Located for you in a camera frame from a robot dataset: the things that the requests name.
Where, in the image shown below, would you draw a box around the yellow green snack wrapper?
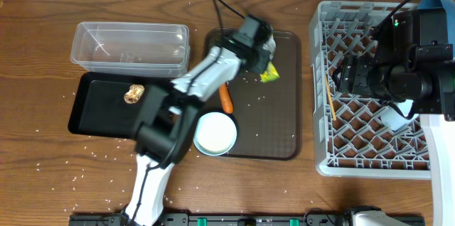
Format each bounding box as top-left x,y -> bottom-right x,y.
259,36 -> 281,84

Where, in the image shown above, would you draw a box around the orange carrot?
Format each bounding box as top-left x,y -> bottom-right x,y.
218,83 -> 234,114

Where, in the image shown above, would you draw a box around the light blue cup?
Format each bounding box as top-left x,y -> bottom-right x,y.
380,98 -> 417,132

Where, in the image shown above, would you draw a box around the light blue rice bowl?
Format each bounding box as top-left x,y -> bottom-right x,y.
193,112 -> 237,156

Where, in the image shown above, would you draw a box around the dark blue plate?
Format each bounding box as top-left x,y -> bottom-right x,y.
417,0 -> 454,11

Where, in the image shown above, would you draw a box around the brown food scrap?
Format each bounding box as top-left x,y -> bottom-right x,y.
124,84 -> 145,104

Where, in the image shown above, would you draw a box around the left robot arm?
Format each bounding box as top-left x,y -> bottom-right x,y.
122,15 -> 276,225

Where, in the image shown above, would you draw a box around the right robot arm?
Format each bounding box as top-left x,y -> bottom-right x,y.
331,7 -> 454,225

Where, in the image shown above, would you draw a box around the grey dishwasher rack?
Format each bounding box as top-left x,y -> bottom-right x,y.
309,1 -> 431,180

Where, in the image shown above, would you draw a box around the wooden chopstick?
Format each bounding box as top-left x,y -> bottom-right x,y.
324,75 -> 337,121

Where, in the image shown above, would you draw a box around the brown serving tray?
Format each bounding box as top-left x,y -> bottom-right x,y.
223,31 -> 301,161

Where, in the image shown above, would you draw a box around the clear plastic bin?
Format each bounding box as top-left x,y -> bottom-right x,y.
70,21 -> 191,78

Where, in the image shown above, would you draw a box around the black plastic tray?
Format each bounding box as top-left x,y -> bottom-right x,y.
68,72 -> 170,139

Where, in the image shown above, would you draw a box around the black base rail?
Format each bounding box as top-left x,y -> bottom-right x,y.
68,212 -> 426,226

